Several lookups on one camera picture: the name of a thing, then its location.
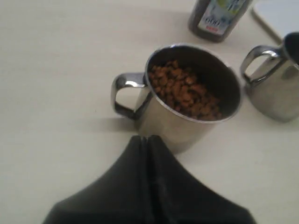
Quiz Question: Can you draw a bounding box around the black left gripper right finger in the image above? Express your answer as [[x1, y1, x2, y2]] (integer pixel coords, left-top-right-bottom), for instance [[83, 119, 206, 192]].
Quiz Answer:
[[147, 135, 256, 224]]

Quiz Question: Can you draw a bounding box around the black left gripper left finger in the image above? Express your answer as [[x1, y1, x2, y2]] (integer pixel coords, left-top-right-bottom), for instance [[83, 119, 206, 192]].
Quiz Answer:
[[44, 136, 152, 224]]

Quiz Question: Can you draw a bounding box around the steel mug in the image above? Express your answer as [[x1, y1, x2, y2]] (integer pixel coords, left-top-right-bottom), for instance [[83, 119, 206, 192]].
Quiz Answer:
[[240, 32, 299, 122], [111, 43, 242, 153]]

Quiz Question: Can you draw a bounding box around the clear plastic container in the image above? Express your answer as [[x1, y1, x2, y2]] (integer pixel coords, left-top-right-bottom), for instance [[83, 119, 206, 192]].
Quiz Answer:
[[188, 0, 252, 42]]

